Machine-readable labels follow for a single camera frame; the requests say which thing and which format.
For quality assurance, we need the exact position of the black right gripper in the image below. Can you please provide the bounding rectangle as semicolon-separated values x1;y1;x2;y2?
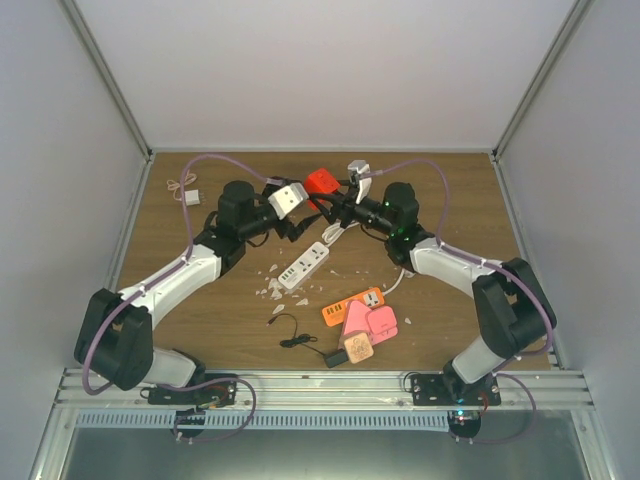
311;180;396;237

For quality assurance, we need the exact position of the red cube socket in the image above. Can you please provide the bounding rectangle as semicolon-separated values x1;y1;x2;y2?
303;168;341;195

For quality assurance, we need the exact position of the white usb charger plug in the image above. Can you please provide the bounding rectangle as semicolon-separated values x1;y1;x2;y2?
184;189;205;207

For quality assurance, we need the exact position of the black power adapter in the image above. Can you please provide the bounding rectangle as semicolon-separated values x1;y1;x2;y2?
323;349;349;369

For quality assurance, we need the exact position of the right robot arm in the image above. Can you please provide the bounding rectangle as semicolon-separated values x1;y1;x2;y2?
309;182;557;405

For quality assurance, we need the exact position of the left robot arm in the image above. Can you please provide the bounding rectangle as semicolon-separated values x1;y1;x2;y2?
74;181;309;404

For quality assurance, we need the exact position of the pink triangular plug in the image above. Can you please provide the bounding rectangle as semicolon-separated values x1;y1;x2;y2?
340;300;371;343

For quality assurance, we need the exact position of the white power strip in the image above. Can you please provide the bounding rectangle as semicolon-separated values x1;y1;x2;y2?
277;242;329;291

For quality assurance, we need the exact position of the orange power strip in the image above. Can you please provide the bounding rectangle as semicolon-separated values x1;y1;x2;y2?
321;286;386;329

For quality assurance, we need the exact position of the pink square adapter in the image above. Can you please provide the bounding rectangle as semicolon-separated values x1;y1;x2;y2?
365;305;398;346

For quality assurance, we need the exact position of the wooden round-cornered block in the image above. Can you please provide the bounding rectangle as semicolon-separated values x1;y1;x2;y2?
341;332;374;364

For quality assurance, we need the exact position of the white bundled power strip cord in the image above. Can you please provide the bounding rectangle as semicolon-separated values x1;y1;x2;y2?
321;219;361;247

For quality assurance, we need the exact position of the white bundled orange strip cord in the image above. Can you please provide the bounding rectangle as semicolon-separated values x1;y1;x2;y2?
380;267;407;296

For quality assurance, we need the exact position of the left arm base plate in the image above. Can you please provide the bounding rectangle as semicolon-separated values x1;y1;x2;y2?
140;373;238;408

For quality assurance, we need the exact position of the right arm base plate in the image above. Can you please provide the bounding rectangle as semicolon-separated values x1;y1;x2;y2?
404;372;502;407

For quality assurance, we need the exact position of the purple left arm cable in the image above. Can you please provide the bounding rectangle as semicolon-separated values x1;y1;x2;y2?
82;152;286;444

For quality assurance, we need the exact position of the grey slotted cable duct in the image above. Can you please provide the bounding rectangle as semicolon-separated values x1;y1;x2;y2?
75;409;449;432

